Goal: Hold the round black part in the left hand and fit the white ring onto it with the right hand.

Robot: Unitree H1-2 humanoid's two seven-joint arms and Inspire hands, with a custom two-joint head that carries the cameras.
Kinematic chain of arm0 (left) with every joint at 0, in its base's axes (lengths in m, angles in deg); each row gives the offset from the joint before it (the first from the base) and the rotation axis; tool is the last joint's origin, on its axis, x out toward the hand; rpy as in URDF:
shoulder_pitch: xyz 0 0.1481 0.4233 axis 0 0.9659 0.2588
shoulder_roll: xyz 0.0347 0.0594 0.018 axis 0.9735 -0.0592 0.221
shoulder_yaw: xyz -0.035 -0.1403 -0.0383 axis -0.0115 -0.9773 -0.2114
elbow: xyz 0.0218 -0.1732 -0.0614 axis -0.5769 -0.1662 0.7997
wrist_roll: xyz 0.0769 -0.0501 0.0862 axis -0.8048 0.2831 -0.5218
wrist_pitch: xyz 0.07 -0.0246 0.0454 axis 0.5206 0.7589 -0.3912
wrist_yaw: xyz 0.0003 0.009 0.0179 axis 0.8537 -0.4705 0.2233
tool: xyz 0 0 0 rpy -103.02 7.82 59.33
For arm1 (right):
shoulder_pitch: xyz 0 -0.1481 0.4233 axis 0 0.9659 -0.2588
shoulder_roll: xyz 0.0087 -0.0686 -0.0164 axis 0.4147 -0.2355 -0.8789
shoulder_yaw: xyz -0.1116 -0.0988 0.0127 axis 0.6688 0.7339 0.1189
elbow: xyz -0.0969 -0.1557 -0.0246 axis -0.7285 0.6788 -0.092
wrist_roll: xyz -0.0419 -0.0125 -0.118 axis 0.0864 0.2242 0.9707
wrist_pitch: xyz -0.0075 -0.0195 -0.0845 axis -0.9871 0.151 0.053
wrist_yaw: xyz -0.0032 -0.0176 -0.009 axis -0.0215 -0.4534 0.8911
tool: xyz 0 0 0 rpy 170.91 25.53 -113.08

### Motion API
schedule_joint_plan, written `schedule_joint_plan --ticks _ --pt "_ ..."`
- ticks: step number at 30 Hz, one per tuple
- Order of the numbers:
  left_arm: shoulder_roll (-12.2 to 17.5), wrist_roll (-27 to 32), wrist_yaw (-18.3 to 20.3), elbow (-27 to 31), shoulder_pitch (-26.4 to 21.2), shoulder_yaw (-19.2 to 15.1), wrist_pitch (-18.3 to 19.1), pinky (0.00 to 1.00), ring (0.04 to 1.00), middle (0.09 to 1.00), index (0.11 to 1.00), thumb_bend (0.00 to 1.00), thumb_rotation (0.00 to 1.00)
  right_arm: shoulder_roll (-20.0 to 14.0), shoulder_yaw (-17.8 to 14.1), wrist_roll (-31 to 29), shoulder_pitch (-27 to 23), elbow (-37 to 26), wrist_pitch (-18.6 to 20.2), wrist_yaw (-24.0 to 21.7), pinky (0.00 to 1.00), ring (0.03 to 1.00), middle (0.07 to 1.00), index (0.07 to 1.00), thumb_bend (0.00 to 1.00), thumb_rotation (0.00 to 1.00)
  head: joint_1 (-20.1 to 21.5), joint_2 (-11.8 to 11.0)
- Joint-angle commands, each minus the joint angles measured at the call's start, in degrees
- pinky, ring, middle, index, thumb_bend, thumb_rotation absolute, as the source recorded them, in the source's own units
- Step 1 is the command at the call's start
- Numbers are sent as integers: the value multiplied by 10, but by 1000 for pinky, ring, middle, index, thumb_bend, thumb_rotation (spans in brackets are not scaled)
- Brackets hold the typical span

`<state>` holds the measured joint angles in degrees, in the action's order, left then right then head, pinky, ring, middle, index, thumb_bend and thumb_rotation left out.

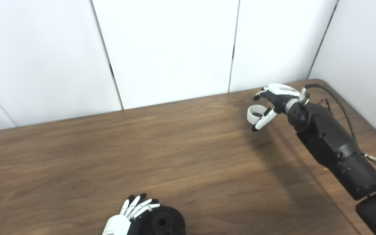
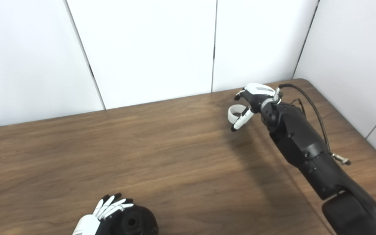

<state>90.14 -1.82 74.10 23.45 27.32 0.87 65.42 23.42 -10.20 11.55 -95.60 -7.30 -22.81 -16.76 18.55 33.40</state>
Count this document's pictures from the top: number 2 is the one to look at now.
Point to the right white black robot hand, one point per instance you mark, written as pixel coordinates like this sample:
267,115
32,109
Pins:
256,93

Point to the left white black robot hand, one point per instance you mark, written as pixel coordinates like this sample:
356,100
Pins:
90,223

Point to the round black plastic part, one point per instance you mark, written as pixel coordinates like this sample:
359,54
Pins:
135,223

